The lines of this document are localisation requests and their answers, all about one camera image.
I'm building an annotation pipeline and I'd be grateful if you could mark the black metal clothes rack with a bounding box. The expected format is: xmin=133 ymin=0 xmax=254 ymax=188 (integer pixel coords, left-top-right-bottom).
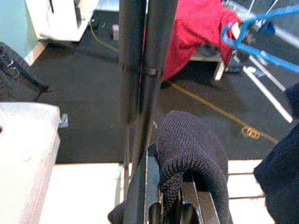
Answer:
xmin=118 ymin=0 xmax=267 ymax=201

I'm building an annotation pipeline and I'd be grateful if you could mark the yellow cable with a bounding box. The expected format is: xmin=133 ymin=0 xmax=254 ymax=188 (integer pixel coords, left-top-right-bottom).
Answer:
xmin=90 ymin=21 xmax=280 ymax=144

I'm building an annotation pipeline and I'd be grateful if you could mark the grey cushioned ottoman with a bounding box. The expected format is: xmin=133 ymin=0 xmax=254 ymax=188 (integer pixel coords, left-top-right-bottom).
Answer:
xmin=0 ymin=101 xmax=70 ymax=224

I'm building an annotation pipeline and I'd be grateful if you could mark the black backpack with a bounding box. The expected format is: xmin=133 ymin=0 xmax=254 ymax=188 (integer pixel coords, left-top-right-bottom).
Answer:
xmin=0 ymin=42 xmax=50 ymax=102

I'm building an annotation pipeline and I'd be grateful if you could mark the white low bench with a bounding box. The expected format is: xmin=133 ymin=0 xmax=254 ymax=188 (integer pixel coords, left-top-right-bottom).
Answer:
xmin=190 ymin=0 xmax=299 ymax=81

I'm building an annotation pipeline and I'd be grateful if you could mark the black carpet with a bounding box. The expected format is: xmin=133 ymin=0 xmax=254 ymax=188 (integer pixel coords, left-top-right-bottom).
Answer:
xmin=28 ymin=0 xmax=299 ymax=164

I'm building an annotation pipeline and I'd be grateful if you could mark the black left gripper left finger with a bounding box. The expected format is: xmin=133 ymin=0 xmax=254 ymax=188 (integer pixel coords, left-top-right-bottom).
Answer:
xmin=123 ymin=142 xmax=162 ymax=224

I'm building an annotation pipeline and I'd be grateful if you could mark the white cabinet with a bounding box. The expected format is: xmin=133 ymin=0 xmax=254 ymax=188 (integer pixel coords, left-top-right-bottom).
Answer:
xmin=24 ymin=0 xmax=100 ymax=42

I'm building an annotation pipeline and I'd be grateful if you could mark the blue plastic hanger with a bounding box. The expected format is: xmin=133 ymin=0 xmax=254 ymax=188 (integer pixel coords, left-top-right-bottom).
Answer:
xmin=221 ymin=0 xmax=299 ymax=76

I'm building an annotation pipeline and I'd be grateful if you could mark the red cloth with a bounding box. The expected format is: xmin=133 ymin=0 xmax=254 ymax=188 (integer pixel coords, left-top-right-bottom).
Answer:
xmin=161 ymin=0 xmax=241 ymax=82

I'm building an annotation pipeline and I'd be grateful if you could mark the black knit collar garment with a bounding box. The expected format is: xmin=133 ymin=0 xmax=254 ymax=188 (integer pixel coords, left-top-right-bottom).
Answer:
xmin=107 ymin=110 xmax=234 ymax=224

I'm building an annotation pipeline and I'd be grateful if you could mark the navy printed t-shirt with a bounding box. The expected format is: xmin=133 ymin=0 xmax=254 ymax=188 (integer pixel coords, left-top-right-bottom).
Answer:
xmin=253 ymin=81 xmax=299 ymax=224

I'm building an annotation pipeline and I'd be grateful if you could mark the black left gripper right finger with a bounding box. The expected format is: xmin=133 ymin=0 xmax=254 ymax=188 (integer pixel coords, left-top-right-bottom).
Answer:
xmin=178 ymin=181 xmax=220 ymax=224

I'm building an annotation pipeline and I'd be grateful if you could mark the white slat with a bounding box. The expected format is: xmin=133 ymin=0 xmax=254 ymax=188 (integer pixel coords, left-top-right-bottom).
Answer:
xmin=247 ymin=55 xmax=287 ymax=92

